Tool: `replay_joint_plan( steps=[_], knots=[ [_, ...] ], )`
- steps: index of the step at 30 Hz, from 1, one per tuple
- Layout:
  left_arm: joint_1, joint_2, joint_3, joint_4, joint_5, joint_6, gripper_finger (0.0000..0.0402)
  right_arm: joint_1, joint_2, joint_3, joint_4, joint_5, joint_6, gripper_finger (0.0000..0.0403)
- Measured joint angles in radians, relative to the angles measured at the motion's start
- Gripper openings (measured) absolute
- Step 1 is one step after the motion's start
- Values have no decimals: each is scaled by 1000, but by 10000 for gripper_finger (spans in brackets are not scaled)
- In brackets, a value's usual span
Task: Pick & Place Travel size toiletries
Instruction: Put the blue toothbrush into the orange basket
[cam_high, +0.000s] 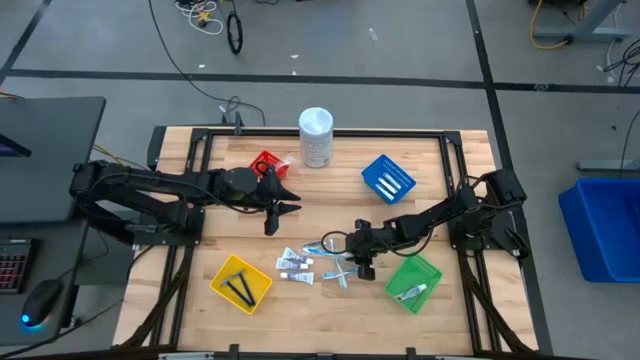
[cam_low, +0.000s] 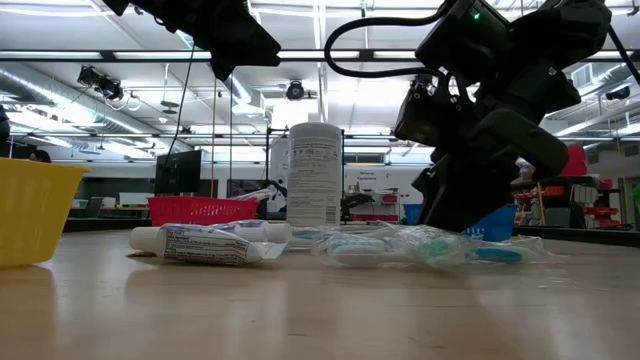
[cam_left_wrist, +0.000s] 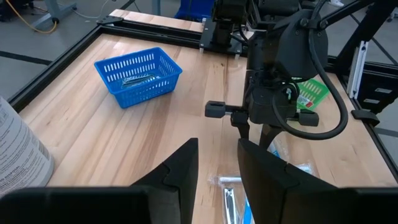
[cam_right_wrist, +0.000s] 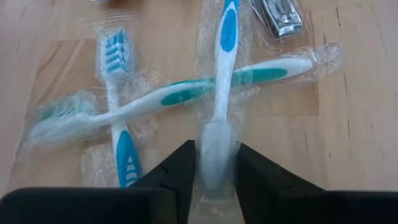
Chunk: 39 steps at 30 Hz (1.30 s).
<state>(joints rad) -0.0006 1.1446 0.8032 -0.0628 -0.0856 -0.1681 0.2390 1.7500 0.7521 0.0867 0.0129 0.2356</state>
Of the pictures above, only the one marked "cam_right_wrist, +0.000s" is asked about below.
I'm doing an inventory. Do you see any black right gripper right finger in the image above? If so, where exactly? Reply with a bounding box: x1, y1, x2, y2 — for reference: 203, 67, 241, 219
235, 141, 398, 224

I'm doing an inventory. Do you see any white teal toothbrush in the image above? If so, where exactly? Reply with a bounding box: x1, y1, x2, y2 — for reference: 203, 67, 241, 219
18, 43, 341, 156

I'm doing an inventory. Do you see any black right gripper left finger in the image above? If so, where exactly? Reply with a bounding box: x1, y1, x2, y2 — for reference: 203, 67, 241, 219
0, 139, 197, 224

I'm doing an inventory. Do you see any white blue toothbrush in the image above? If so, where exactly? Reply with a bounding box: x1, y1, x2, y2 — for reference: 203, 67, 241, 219
195, 0, 246, 203
79, 26, 156, 189

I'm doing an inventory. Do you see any grey packaged razor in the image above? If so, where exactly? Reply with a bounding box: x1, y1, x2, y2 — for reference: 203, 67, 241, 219
248, 0, 312, 47

